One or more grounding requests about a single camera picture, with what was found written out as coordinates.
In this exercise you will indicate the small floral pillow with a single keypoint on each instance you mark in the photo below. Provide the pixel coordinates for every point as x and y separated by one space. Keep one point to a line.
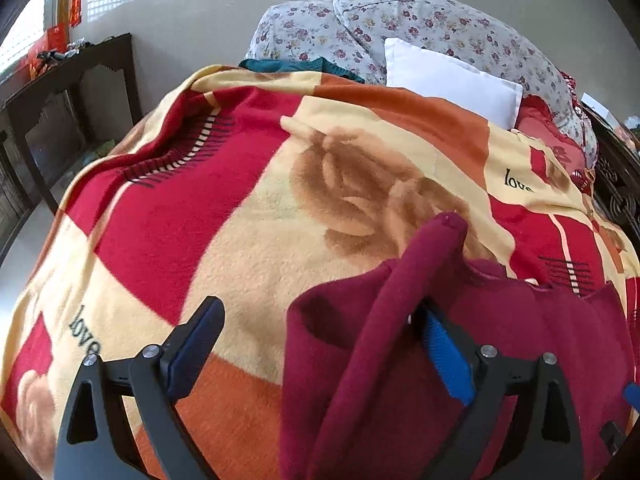
300 30

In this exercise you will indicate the red gift box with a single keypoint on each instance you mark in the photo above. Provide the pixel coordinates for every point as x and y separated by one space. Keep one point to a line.
47 52

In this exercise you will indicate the white pillow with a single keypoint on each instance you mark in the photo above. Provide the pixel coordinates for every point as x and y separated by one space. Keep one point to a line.
450 77

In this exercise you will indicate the red paper window decoration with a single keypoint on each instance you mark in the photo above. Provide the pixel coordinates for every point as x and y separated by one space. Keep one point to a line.
76 9

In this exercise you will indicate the dark wooden side table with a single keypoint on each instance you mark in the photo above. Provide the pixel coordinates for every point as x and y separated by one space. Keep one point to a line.
75 67

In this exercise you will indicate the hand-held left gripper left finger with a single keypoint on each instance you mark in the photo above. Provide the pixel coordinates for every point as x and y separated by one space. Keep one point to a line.
192 351

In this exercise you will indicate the large floral pillow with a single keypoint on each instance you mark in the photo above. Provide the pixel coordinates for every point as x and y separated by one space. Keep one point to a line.
450 20

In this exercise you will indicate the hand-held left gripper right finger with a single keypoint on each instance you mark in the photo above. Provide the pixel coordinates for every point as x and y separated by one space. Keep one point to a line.
447 360

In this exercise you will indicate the maroon fleece garment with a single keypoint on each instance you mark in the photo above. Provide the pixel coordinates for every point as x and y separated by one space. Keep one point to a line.
350 360

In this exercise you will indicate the colourful boxes under table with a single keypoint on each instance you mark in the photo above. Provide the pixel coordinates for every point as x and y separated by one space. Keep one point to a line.
102 150

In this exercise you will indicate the red orange cream printed blanket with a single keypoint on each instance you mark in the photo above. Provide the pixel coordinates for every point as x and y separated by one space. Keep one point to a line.
200 210

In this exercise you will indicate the red lace pillow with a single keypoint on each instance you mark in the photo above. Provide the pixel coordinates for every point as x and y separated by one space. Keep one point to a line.
545 125

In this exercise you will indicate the dark wooden slatted door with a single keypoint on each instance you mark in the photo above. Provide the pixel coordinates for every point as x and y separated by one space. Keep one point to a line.
11 185

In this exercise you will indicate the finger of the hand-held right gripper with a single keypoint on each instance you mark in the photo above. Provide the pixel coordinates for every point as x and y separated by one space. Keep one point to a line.
632 391

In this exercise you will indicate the dark carved wooden headboard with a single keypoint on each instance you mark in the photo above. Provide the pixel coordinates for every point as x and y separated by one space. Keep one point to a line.
617 185

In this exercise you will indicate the teal cloth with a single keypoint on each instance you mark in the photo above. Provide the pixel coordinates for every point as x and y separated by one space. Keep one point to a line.
280 66

